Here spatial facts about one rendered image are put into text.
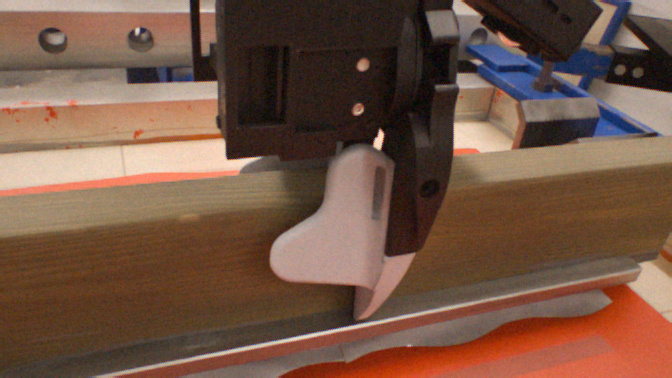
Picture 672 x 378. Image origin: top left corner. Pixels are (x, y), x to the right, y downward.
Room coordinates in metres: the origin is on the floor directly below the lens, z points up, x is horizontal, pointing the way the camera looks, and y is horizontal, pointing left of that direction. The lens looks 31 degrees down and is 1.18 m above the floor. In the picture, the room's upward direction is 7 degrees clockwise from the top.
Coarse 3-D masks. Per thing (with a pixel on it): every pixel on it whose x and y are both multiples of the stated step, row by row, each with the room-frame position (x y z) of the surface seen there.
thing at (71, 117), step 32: (0, 96) 0.39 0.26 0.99; (32, 96) 0.39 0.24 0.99; (64, 96) 0.40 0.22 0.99; (96, 96) 0.41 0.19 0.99; (128, 96) 0.41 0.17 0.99; (160, 96) 0.42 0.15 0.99; (192, 96) 0.43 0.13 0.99; (480, 96) 0.54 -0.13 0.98; (512, 96) 0.52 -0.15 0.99; (0, 128) 0.37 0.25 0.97; (32, 128) 0.37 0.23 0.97; (64, 128) 0.38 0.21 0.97; (96, 128) 0.39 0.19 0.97; (128, 128) 0.40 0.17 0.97; (160, 128) 0.41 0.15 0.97; (192, 128) 0.42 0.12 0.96; (512, 128) 0.51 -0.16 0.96
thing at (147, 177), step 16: (128, 176) 0.36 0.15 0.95; (144, 176) 0.36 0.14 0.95; (160, 176) 0.36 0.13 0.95; (176, 176) 0.36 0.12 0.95; (192, 176) 0.37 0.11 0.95; (208, 176) 0.37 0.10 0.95; (0, 192) 0.32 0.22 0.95; (16, 192) 0.32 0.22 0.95; (32, 192) 0.32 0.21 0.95; (304, 368) 0.20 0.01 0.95; (320, 368) 0.20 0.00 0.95; (336, 368) 0.20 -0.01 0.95
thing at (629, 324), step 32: (608, 288) 0.29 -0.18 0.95; (544, 320) 0.26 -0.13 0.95; (576, 320) 0.26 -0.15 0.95; (608, 320) 0.26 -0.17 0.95; (640, 320) 0.27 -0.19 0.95; (384, 352) 0.22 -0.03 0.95; (416, 352) 0.22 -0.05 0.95; (448, 352) 0.22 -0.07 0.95; (480, 352) 0.22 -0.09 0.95; (640, 352) 0.24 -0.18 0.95
